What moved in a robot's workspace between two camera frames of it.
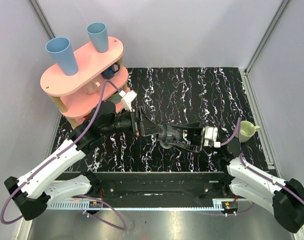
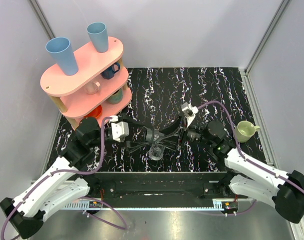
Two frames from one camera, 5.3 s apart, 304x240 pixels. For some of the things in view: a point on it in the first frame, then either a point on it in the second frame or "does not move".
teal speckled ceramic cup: [116, 98] does not move
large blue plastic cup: [60, 49] does not move
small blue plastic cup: [97, 31] does not move
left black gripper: [137, 124] → [128, 141]
